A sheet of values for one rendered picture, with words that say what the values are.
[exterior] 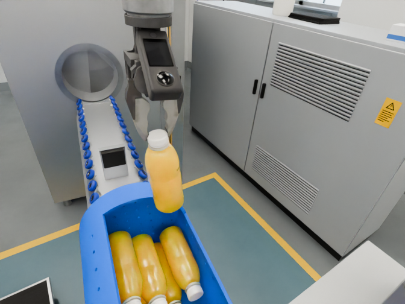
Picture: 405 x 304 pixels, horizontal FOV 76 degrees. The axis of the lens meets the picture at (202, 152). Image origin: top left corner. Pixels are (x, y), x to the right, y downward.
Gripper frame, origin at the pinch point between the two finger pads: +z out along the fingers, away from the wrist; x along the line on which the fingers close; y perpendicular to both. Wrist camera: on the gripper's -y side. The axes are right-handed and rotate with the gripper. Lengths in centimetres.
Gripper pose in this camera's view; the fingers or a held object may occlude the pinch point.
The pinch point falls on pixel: (157, 134)
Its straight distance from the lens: 49.8
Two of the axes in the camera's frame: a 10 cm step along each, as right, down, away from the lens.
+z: -0.6, 8.2, 5.7
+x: -9.1, 1.9, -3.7
